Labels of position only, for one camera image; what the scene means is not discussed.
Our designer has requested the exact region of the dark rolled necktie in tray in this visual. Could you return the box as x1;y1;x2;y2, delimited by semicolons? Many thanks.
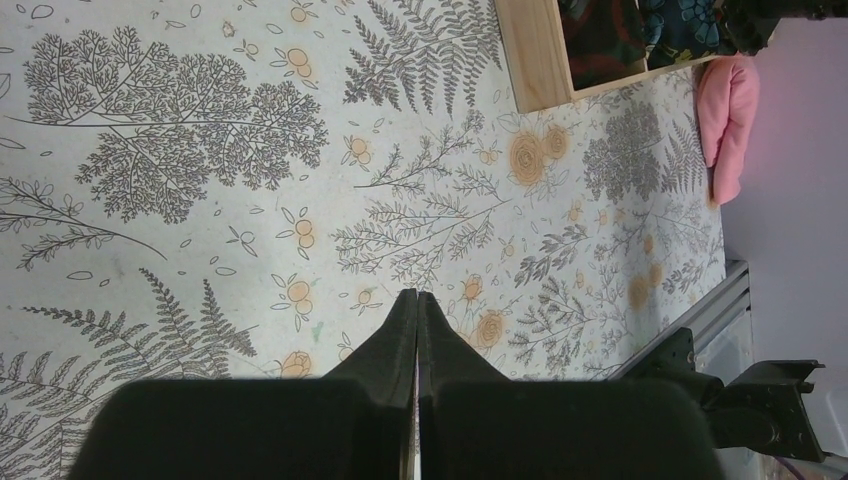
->
558;0;647;90

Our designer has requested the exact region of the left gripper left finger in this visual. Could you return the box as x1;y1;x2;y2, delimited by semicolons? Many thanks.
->
70;289;418;479

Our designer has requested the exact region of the wooden compartment tray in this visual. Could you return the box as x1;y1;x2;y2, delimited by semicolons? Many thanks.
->
495;0;716;114

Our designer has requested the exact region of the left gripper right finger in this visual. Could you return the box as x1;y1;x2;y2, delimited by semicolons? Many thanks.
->
417;292;723;479

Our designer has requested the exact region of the blue floral necktie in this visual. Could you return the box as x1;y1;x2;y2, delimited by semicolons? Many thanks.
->
638;0;737;70

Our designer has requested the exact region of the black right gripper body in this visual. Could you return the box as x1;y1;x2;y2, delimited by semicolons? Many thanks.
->
718;0;847;56

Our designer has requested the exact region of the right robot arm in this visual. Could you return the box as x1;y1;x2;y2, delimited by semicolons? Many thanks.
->
616;1;847;463

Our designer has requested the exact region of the pink folded cloth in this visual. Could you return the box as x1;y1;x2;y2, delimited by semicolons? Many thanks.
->
696;55;760;205

